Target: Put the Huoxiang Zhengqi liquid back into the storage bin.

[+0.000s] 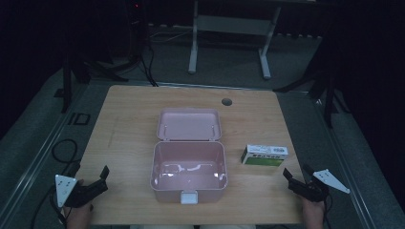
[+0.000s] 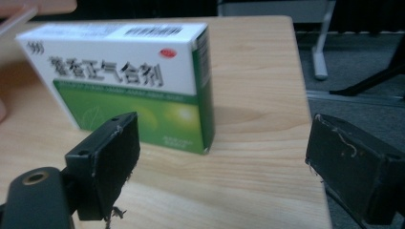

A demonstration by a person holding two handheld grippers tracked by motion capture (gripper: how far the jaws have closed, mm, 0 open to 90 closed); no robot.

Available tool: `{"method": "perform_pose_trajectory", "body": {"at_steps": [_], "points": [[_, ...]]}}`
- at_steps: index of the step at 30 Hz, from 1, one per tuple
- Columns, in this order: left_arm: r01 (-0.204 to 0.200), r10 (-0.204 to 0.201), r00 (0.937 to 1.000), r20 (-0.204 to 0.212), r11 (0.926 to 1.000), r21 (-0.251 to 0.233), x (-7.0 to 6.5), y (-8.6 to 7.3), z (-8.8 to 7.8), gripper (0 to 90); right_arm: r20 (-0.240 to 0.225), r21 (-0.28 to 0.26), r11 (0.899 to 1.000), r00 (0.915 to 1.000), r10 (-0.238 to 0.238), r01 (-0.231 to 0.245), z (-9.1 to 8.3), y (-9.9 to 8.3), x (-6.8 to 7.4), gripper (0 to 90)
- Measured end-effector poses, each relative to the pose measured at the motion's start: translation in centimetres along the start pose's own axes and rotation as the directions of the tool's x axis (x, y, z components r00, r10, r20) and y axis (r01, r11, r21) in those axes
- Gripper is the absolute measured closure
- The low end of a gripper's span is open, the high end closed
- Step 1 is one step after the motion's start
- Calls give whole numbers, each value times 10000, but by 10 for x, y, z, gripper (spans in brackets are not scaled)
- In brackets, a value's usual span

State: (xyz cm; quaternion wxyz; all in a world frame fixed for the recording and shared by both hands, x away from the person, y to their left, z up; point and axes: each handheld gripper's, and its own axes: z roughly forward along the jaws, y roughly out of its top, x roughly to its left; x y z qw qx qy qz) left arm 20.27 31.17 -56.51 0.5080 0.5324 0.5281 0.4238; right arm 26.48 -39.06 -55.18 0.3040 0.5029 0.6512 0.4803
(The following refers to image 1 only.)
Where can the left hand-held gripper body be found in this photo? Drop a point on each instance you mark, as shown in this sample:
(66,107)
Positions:
(65,187)

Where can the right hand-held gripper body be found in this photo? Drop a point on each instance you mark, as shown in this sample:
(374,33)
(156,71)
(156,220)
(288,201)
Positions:
(310,191)

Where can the green and white medicine box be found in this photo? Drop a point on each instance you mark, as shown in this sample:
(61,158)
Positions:
(264,156)

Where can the pink plastic storage box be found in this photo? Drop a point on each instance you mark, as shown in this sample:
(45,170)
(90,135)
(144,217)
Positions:
(187,156)

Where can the person's right hand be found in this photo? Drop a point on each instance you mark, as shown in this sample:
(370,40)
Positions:
(313,214)

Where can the person's left hand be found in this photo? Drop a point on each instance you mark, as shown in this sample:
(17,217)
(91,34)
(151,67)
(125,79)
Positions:
(79,218)

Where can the black metal stand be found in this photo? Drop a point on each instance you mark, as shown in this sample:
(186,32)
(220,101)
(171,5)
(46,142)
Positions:
(328,92)
(67,86)

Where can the dark computer tower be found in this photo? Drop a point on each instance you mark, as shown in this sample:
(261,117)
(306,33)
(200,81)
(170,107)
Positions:
(137,28)

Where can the white metal desk frame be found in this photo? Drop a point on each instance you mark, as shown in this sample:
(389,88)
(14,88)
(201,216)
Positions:
(232,25)

